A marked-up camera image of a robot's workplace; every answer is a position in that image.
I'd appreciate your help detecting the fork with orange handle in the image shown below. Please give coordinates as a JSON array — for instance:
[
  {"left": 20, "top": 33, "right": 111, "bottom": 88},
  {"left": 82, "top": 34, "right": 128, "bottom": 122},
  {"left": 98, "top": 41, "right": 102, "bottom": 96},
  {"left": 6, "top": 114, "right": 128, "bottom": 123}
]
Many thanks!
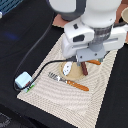
[{"left": 48, "top": 72, "right": 89, "bottom": 91}]

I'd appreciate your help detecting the knife with orange handle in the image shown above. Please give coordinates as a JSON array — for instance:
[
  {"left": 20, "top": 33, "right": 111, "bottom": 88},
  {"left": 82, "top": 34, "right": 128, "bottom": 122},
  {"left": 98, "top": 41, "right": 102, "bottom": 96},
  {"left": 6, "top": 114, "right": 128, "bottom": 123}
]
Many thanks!
[{"left": 87, "top": 60, "right": 101, "bottom": 65}]

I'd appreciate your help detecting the blue basket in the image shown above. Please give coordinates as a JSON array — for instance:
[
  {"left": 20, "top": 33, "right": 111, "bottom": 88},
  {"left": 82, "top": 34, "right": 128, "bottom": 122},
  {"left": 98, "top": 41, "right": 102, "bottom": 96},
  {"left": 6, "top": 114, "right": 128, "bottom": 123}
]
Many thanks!
[{"left": 0, "top": 0, "right": 23, "bottom": 15}]

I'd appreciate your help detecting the light blue milk carton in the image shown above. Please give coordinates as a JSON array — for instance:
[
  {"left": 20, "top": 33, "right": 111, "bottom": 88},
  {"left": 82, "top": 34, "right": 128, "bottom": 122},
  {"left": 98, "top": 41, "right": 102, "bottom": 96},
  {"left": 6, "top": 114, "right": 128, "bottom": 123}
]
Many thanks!
[{"left": 15, "top": 72, "right": 34, "bottom": 92}]

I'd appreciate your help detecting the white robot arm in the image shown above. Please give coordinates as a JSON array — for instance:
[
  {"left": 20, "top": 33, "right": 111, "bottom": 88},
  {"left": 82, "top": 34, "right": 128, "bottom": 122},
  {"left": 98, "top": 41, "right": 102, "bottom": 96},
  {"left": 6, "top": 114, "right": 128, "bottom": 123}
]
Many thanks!
[{"left": 48, "top": 0, "right": 128, "bottom": 62}]

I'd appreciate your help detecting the round tan plate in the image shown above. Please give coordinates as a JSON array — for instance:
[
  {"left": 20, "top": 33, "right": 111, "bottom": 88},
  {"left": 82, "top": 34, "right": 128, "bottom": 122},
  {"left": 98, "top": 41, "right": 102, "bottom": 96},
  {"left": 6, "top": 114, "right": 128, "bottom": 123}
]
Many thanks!
[{"left": 59, "top": 62, "right": 84, "bottom": 81}]

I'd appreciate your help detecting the brown sausage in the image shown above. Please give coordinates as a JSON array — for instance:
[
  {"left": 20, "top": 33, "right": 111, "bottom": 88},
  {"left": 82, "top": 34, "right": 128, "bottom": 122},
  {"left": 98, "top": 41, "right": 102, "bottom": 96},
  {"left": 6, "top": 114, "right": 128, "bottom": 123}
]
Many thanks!
[{"left": 81, "top": 62, "right": 88, "bottom": 76}]

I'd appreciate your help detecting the beige bowl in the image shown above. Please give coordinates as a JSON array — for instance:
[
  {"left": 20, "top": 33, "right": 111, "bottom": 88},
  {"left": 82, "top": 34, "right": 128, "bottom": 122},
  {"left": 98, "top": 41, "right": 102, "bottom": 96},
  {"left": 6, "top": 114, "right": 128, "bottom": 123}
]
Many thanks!
[{"left": 121, "top": 7, "right": 128, "bottom": 24}]

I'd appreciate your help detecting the brown stove board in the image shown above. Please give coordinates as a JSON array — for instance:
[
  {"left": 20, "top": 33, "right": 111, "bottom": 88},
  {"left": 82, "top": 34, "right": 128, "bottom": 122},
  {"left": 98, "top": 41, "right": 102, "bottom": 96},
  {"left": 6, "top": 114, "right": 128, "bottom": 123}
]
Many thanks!
[{"left": 50, "top": 13, "right": 128, "bottom": 45}]

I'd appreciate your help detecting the beige woven placemat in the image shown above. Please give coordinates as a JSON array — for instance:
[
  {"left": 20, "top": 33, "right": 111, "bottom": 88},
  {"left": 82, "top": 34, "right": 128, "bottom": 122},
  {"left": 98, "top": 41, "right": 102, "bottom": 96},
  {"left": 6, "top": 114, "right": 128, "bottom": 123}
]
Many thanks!
[{"left": 16, "top": 32, "right": 120, "bottom": 128}]

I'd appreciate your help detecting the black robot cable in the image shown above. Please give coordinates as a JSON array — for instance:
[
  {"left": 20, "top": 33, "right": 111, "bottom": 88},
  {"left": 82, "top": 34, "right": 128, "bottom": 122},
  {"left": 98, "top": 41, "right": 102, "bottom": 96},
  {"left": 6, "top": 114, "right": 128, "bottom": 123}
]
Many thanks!
[{"left": 12, "top": 13, "right": 73, "bottom": 93}]

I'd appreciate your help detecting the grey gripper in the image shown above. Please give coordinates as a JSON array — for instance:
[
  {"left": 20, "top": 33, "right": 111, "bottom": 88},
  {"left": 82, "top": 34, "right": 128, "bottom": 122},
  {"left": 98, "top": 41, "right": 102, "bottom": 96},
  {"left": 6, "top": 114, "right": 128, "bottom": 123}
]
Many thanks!
[{"left": 76, "top": 44, "right": 106, "bottom": 62}]

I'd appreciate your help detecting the small white salt shaker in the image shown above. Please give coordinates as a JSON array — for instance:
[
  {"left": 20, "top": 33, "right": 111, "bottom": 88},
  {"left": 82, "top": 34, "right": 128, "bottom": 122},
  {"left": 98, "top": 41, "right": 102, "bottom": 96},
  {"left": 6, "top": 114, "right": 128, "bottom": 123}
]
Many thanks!
[{"left": 63, "top": 62, "right": 72, "bottom": 76}]

